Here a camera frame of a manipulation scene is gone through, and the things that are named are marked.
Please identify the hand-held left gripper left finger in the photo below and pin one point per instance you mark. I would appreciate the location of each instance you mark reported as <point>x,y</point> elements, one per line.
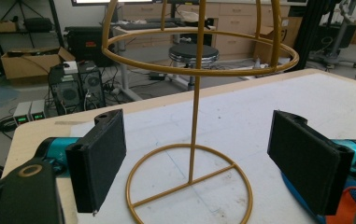
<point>96,165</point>

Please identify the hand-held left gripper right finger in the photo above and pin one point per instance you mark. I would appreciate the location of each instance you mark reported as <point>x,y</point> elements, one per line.
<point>306,161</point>

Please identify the black computer tower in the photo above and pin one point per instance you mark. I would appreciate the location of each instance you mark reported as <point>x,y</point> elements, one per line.
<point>68,93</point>
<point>93,82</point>

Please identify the grey power supply unit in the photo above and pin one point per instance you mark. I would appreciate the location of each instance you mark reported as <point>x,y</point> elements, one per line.
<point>37,110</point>
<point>22,113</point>

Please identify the white desk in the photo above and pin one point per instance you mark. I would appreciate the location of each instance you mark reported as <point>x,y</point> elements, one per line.
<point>125,77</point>

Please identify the small white device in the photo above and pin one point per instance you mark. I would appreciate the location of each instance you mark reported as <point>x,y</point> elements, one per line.
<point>70,67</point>

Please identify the large black case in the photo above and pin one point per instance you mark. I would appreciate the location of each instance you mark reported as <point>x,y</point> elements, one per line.
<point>85,46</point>

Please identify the open cardboard box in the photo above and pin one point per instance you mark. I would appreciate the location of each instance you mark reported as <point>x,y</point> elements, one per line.
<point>26,66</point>

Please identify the grey wheeled stand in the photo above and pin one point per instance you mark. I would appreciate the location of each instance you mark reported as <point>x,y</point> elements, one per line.
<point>340,37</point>

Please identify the black metal column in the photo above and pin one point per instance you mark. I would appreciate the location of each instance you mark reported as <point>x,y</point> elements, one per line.
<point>311,31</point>

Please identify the tall cardboard box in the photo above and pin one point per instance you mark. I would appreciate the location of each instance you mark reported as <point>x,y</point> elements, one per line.
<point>287,31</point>

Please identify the black keyboard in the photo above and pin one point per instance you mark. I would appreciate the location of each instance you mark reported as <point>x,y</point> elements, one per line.
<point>147,25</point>

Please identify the round black stool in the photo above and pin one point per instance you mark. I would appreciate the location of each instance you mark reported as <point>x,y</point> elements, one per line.
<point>194,53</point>

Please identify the black metal shelf rack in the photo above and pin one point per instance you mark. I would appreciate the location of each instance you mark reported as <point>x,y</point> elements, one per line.
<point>55,21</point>

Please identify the black bag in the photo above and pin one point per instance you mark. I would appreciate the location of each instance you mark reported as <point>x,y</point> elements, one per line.
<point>38,24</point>

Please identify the wooden drawer cabinet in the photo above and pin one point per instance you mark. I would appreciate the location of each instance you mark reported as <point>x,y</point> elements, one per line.
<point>234,23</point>

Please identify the small cardboard box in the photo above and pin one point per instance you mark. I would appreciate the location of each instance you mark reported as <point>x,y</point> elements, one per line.
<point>2,26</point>

